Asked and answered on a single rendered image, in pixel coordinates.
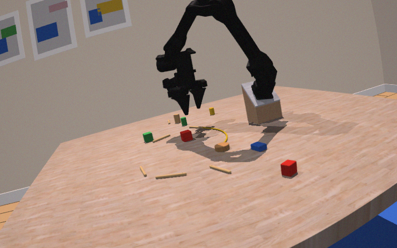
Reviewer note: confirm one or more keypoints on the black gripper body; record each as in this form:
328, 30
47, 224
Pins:
187, 82

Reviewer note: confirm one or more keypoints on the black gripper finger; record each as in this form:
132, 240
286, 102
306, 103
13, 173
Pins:
183, 102
198, 96

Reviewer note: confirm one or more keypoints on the round wooden button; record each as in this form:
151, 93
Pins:
221, 147

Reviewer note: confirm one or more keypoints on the green cube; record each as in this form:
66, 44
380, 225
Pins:
147, 137

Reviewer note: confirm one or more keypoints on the green cylinder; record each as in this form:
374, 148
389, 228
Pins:
183, 121

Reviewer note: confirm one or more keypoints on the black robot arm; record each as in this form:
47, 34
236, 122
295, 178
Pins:
259, 64

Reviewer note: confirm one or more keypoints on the small blue block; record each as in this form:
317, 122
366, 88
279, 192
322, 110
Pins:
258, 146

